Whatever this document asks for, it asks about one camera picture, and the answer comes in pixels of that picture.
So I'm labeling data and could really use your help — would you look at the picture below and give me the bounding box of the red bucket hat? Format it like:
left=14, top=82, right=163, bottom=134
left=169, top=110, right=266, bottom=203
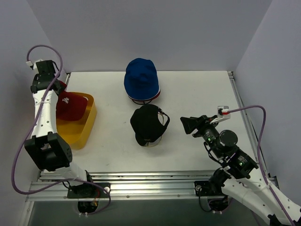
left=129, top=91, right=161, bottom=102

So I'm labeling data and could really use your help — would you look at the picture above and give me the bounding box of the gold wire hat stand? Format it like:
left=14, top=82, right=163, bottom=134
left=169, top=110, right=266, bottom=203
left=139, top=105, right=169, bottom=147

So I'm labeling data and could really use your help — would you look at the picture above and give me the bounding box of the aluminium front rail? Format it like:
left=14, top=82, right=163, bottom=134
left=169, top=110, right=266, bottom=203
left=26, top=170, right=214, bottom=202

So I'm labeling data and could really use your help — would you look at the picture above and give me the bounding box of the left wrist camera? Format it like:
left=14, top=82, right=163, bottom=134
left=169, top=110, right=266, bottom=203
left=25, top=59, right=43, bottom=71

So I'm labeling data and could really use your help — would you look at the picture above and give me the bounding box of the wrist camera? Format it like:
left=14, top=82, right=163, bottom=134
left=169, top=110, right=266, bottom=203
left=25, top=59, right=43, bottom=71
left=210, top=105, right=230, bottom=124

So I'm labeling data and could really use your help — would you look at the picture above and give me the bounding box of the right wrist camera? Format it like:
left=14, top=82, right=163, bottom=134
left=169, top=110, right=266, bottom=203
left=210, top=105, right=230, bottom=124

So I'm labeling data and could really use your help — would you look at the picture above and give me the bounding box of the red baseball cap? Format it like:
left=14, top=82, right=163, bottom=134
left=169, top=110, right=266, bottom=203
left=56, top=81, right=88, bottom=121

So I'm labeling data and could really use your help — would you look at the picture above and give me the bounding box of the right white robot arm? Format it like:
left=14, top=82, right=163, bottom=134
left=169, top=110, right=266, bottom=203
left=180, top=113, right=301, bottom=226

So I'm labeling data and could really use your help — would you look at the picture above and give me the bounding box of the white bucket hat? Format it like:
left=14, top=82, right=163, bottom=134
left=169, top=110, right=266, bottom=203
left=128, top=89, right=160, bottom=100

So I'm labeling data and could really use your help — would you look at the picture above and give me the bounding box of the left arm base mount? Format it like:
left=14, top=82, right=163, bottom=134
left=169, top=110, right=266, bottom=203
left=63, top=181, right=111, bottom=216

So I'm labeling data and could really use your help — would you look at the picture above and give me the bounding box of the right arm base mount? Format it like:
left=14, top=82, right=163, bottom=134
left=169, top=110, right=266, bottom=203
left=194, top=180, right=232, bottom=215

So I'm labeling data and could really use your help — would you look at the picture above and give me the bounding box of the yellow plastic bin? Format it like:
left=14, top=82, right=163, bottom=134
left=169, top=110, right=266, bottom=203
left=56, top=92, right=97, bottom=150

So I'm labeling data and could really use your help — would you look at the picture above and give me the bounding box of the aluminium right side rail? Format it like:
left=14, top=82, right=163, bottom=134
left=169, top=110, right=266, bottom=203
left=227, top=71, right=271, bottom=177

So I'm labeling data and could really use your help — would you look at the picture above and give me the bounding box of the blue bucket hat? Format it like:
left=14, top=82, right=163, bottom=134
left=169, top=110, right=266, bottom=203
left=124, top=58, right=160, bottom=94

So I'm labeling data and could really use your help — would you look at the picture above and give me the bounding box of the aluminium rail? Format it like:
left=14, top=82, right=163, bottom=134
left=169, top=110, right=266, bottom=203
left=26, top=170, right=214, bottom=202
left=227, top=71, right=271, bottom=177

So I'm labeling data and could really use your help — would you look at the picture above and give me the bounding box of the black embroidered cap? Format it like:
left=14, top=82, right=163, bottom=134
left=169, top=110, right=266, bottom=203
left=130, top=104, right=170, bottom=146

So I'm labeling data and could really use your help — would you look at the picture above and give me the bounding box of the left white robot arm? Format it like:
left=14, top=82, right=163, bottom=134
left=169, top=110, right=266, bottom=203
left=24, top=59, right=95, bottom=197

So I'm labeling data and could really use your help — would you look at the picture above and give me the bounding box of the black wire hat stand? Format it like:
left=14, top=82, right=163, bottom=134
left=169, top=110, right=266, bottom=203
left=132, top=99, right=152, bottom=105

